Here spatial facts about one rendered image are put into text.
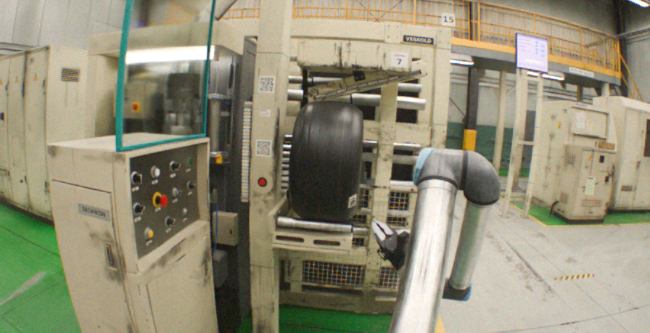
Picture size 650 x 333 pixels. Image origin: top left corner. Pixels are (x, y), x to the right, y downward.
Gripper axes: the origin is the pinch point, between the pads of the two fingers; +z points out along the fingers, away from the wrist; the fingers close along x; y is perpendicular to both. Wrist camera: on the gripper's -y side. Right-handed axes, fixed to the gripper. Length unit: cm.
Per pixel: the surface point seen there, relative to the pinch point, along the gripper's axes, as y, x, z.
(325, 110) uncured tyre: -16.1, 5.7, 47.0
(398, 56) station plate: -24, 59, 59
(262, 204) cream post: 27, -26, 41
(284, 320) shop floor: 121, -33, 3
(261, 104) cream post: -7, -12, 70
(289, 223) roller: 22.6, -21.3, 25.6
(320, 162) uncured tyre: -9.7, -8.0, 28.8
